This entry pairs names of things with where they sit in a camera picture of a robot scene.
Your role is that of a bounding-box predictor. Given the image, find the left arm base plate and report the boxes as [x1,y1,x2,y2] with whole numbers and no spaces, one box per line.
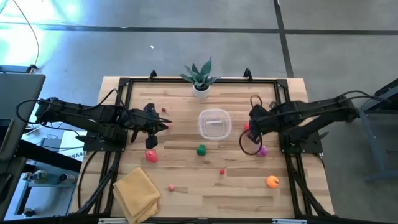
[76,129,128,153]

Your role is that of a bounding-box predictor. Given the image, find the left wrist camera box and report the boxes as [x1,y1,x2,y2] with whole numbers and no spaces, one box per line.
[145,134,159,150]

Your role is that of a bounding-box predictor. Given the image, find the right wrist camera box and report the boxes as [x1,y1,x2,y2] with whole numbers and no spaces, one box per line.
[250,130,264,144]

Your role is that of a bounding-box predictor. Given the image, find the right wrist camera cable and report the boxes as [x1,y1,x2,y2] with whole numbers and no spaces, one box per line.
[238,129,264,156]

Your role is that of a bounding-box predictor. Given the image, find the grey side table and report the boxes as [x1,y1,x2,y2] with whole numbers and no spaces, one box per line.
[0,73,47,162]

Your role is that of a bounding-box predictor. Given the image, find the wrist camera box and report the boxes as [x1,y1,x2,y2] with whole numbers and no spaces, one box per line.
[250,130,264,144]
[145,134,159,150]

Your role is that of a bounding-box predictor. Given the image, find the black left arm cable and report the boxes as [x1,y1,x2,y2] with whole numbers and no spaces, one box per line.
[15,88,121,135]

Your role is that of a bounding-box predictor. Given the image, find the red bell pepper toy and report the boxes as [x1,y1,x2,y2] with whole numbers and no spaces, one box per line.
[144,149,159,164]

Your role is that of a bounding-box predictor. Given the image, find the white plant pot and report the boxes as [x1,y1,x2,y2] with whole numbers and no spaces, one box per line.
[192,83,211,100]

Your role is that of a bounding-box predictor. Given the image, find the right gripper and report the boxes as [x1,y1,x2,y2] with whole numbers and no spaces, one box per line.
[248,103,284,135]

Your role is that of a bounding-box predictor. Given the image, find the green succulent plant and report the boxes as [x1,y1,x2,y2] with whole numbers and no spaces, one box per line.
[179,55,221,90]

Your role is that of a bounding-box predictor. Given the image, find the small grey gadget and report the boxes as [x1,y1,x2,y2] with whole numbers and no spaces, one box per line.
[21,170,48,184]

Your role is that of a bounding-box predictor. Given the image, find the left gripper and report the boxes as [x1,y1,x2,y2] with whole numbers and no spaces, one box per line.
[120,103,171,136]

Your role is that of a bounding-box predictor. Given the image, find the folded yellow cloth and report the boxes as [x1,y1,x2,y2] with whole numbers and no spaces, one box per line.
[112,167,162,224]

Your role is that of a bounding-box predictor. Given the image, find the blue-grey metal stand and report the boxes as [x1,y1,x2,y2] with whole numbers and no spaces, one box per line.
[359,77,398,183]

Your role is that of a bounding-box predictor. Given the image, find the clear plastic tupperware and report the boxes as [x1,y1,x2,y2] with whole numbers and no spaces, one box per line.
[197,108,233,141]

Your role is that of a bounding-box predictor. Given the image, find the orange pumpkin toy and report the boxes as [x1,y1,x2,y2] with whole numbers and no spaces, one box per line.
[266,175,280,189]

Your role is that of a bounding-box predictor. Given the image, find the black aluminium table frame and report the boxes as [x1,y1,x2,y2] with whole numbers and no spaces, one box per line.
[70,68,335,224]

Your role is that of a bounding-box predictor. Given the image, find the white printed paper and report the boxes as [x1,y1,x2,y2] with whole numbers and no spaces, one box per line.
[58,130,86,162]

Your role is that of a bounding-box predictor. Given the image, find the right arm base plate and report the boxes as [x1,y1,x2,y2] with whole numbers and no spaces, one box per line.
[278,129,324,156]

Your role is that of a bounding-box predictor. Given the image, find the white cylinder device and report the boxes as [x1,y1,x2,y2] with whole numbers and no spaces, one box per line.
[58,173,76,184]

